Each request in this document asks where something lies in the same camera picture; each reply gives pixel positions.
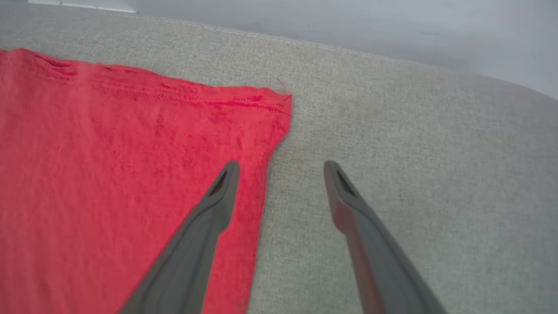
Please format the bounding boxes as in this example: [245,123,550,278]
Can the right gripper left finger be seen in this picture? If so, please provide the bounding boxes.
[117,160,241,314]

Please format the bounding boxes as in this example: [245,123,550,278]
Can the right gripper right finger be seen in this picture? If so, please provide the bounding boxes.
[323,160,448,314]

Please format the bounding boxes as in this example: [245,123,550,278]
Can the red white basketball jersey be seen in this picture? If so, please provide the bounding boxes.
[0,47,293,314]

